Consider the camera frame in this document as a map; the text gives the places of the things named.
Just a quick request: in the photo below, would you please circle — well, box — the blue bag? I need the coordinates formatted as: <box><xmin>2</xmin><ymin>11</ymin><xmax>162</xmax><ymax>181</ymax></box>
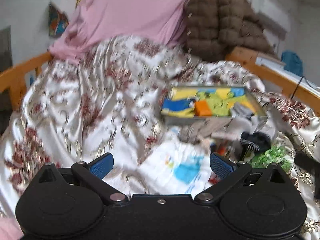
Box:
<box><xmin>281</xmin><ymin>50</ymin><xmax>303</xmax><ymax>76</ymax></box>

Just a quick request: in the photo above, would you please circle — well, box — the black striped sock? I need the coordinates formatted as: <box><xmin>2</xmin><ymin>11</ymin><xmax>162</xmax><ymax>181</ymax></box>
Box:
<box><xmin>240</xmin><ymin>132</ymin><xmax>271</xmax><ymax>160</ymax></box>

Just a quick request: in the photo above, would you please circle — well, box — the white grey cloth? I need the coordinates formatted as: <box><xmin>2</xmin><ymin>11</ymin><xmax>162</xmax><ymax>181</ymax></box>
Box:
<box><xmin>227</xmin><ymin>102</ymin><xmax>277</xmax><ymax>140</ymax></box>

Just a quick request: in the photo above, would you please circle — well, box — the floral satin bedspread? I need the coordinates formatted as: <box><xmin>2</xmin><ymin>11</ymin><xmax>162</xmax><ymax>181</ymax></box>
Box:
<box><xmin>1</xmin><ymin>36</ymin><xmax>319</xmax><ymax>239</ymax></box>

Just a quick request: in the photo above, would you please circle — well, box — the bag of green pieces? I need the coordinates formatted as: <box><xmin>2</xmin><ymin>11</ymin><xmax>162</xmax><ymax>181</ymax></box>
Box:
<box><xmin>248</xmin><ymin>146</ymin><xmax>293</xmax><ymax>174</ymax></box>

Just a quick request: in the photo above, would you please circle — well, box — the colourful wall poster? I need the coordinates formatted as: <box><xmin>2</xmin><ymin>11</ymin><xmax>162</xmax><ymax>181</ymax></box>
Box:
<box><xmin>48</xmin><ymin>2</ymin><xmax>69</xmax><ymax>38</ymax></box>

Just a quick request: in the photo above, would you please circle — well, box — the white air conditioner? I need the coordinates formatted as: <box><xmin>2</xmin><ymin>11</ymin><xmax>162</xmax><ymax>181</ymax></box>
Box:
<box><xmin>257</xmin><ymin>12</ymin><xmax>287</xmax><ymax>40</ymax></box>

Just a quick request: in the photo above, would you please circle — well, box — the wooden bed frame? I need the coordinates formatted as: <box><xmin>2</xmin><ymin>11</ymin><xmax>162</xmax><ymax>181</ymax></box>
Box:
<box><xmin>0</xmin><ymin>45</ymin><xmax>320</xmax><ymax>117</ymax></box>

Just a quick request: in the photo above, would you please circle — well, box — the pink sheet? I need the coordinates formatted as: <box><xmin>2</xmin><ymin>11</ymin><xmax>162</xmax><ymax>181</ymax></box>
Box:
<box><xmin>49</xmin><ymin>0</ymin><xmax>186</xmax><ymax>64</ymax></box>

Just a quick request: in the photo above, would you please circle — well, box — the beige grey cloth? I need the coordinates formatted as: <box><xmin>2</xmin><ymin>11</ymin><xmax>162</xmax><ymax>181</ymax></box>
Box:
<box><xmin>178</xmin><ymin>118</ymin><xmax>232</xmax><ymax>144</ymax></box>

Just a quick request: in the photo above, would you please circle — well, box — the black cable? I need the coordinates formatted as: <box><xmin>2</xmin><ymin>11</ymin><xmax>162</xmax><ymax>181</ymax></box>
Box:
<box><xmin>290</xmin><ymin>76</ymin><xmax>306</xmax><ymax>100</ymax></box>

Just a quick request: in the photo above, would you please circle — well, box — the orange ribbed sponge cloth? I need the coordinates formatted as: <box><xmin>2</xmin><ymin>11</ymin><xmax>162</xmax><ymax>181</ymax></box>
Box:
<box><xmin>194</xmin><ymin>100</ymin><xmax>212</xmax><ymax>116</ymax></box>

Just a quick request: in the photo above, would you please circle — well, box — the brown quilted jacket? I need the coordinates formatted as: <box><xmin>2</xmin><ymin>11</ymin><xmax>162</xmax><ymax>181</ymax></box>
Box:
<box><xmin>184</xmin><ymin>0</ymin><xmax>273</xmax><ymax>62</ymax></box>

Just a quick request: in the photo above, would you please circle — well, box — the white blue printed cloth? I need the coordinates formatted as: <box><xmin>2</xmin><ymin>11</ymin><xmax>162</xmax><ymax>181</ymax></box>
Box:
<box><xmin>137</xmin><ymin>140</ymin><xmax>212</xmax><ymax>197</ymax></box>

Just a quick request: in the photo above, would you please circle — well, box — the grey tray with colourful drawing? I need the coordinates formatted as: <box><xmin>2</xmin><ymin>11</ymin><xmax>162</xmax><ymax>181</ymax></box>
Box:
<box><xmin>160</xmin><ymin>86</ymin><xmax>267</xmax><ymax>126</ymax></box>

